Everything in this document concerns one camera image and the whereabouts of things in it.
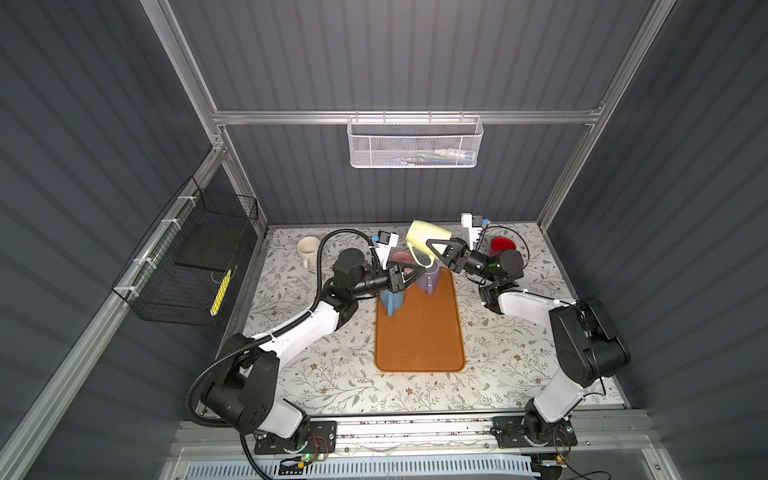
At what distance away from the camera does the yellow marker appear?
2.20ft

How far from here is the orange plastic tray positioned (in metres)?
0.87

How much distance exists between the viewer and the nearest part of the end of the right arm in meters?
0.71
